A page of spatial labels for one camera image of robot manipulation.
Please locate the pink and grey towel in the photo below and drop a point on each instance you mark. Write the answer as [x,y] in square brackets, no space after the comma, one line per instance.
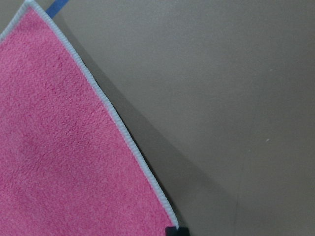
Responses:
[68,165]

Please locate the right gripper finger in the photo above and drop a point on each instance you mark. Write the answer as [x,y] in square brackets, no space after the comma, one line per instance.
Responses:
[180,231]

